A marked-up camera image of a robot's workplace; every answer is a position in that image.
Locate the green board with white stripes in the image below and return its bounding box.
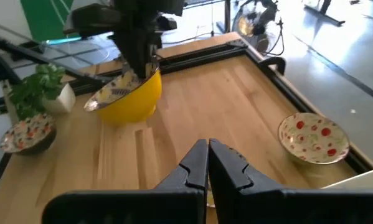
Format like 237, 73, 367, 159
20, 0, 75, 42

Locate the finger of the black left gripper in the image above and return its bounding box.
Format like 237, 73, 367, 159
141, 46, 158, 78
123, 46, 143, 78

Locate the green bowl with cherry print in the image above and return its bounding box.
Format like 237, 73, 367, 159
278, 111, 351, 166

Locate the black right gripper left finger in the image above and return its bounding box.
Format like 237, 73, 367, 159
42, 139, 209, 224

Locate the black aluminium table frame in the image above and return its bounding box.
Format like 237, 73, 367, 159
0, 34, 373, 206

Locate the black clamp handle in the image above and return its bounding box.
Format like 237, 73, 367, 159
259, 55, 287, 76

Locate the black floor fan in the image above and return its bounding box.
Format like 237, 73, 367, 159
232, 0, 286, 57

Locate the yellow bowl with flower print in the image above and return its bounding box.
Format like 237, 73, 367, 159
83, 67, 164, 126
205, 182, 217, 209

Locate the grey side desk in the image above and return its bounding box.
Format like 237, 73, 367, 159
17, 34, 125, 74

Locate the dark bowl with floral print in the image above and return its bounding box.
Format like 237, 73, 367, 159
0, 113, 58, 156

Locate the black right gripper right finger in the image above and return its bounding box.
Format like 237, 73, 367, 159
208, 139, 373, 224

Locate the green potted plant white pot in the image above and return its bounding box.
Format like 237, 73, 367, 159
7, 63, 77, 121

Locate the black floor stand base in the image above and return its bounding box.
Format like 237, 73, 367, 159
303, 0, 346, 26

